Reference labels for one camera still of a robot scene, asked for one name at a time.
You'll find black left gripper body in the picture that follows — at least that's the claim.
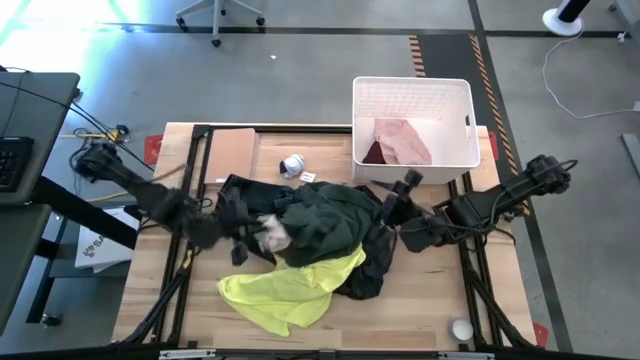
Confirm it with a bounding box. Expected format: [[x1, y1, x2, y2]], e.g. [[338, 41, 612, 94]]
[[217, 188, 257, 240]]

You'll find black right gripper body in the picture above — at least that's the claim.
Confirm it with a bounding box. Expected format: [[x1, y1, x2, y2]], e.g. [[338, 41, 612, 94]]
[[382, 169, 425, 226]]

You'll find white fuzzy cloth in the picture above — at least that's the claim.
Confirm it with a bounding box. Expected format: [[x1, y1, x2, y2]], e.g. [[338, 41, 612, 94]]
[[257, 213, 293, 254]]

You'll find dark navy garment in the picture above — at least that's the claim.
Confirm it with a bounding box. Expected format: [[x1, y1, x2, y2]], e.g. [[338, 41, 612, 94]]
[[218, 173, 301, 266]]

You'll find maroon garment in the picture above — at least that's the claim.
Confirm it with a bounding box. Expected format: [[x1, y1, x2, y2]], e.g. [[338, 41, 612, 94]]
[[361, 141, 389, 165]]

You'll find pale pink garment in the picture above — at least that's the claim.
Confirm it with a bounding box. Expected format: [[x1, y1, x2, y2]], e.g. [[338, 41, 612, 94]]
[[373, 117, 433, 166]]

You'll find white striped sock ball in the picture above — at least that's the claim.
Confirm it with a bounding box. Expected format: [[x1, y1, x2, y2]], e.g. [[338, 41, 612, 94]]
[[278, 152, 306, 180]]

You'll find dark green knit sweater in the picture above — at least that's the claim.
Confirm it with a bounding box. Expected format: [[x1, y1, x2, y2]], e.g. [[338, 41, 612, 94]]
[[272, 181, 384, 269]]

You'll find neon yellow shirt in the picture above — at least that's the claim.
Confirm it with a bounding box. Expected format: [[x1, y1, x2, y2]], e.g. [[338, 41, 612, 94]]
[[216, 243, 368, 338]]

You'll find black knit garment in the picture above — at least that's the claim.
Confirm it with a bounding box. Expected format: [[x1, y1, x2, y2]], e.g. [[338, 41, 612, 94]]
[[334, 184, 401, 301]]

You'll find white perforated laundry basket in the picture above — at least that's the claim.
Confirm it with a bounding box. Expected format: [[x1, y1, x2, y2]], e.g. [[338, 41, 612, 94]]
[[351, 75, 482, 185]]

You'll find white printed bag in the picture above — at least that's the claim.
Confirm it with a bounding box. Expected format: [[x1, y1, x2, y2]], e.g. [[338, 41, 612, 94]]
[[74, 207, 135, 274]]

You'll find grey office chair base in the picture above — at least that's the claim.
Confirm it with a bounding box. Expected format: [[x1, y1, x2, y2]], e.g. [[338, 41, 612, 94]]
[[174, 0, 266, 49]]

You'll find grey desk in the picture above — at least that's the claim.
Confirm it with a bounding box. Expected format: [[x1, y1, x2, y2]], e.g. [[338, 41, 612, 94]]
[[0, 71, 139, 336]]

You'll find black keyboard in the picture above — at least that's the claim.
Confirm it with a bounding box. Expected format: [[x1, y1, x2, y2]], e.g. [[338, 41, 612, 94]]
[[0, 135, 35, 194]]

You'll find black metal table frame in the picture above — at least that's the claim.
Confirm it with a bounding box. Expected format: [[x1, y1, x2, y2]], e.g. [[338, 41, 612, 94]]
[[119, 123, 539, 351]]

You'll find silver metal bracket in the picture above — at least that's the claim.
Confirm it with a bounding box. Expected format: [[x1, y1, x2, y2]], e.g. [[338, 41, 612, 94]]
[[158, 349, 217, 360], [438, 351, 496, 360]]

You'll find yellow cable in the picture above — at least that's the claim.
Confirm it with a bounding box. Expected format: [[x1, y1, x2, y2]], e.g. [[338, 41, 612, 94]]
[[58, 127, 132, 144]]

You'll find white floor cable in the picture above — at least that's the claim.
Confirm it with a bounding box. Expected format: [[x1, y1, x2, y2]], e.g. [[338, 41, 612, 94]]
[[541, 19, 640, 121]]

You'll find white pedestal fan base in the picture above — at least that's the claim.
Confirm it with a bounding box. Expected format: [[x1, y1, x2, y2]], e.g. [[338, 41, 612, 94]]
[[542, 0, 594, 38]]

